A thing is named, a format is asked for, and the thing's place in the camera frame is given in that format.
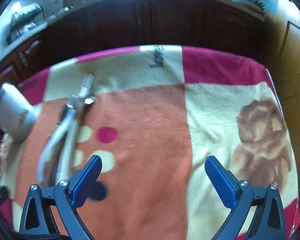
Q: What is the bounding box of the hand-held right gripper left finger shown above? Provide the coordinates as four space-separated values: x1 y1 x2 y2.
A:
19 155 102 240

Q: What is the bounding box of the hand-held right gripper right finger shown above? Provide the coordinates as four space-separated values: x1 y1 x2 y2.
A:
204 156 286 240

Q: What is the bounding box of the large metal spoon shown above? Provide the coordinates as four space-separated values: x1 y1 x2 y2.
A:
36 95 79 184

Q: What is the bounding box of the printed checkered fleece blanket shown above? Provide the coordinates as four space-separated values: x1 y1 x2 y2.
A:
0 44 300 240

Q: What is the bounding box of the light wooden chopstick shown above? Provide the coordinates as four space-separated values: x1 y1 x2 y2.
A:
55 74 95 180

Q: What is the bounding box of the white printed cup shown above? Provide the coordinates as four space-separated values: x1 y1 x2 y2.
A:
0 83 37 142

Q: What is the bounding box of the dark wooden cabinet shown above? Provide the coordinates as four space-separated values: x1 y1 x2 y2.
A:
0 0 275 85

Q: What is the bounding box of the pile of plastic packages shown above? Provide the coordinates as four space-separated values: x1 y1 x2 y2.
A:
7 2 44 43

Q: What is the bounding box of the black braided cord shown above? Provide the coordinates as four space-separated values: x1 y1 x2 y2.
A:
0 212 68 240

